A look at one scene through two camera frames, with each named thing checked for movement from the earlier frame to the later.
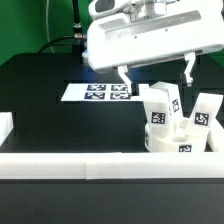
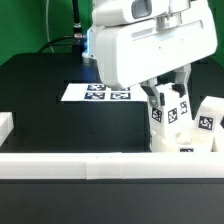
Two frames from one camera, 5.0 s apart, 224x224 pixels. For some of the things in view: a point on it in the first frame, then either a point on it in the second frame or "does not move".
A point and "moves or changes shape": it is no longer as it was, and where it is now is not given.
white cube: (163, 105) to (184, 123)
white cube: (204, 114) moves or changes shape
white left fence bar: (6, 125) does not move
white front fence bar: (112, 165) does not move
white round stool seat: (170, 145) moves or changes shape
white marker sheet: (103, 92) does not move
